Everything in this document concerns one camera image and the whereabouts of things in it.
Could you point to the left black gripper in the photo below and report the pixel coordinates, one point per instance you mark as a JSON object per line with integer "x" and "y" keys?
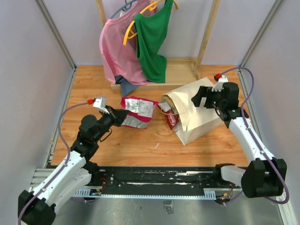
{"x": 117, "y": 116}

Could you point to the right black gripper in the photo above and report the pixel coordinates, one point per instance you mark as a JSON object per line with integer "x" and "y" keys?
{"x": 204, "y": 92}

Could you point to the pink REAL snack bag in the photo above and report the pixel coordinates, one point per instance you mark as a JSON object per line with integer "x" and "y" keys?
{"x": 141, "y": 111}

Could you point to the beige paper bag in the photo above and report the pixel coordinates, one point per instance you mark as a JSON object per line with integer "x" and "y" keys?
{"x": 194, "y": 121}

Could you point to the red Chulpi snack bag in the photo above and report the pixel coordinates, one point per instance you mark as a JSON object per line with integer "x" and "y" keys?
{"x": 171, "y": 117}

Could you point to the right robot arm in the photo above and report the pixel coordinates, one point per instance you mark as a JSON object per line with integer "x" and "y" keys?
{"x": 265, "y": 174}

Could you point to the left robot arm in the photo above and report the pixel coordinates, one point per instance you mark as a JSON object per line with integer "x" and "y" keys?
{"x": 40, "y": 206}

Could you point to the blue cloth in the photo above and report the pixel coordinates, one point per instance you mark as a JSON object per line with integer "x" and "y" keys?
{"x": 125, "y": 86}

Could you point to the wooden clothes rack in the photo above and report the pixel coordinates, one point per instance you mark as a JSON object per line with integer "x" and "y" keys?
{"x": 181, "y": 71}

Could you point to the pink mesh shirt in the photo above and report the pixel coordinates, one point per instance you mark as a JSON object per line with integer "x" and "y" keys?
{"x": 119, "y": 59}

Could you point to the green tank top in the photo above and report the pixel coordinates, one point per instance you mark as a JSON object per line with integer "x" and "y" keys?
{"x": 151, "y": 33}

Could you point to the yellow clothes hanger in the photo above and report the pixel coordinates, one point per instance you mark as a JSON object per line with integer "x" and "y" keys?
{"x": 131, "y": 31}

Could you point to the grey-blue clothes hanger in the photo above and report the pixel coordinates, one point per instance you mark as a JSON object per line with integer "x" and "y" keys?
{"x": 128, "y": 4}

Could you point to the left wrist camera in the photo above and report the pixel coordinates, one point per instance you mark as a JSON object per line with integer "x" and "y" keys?
{"x": 99, "y": 103}

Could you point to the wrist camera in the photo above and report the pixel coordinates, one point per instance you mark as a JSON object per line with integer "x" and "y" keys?
{"x": 99, "y": 103}
{"x": 220, "y": 80}

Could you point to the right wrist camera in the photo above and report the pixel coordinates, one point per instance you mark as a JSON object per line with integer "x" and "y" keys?
{"x": 220, "y": 80}

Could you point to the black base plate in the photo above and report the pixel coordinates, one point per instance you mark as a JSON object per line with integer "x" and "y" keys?
{"x": 155, "y": 176}

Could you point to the grey cable duct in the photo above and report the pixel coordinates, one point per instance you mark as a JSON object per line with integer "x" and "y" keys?
{"x": 147, "y": 193}

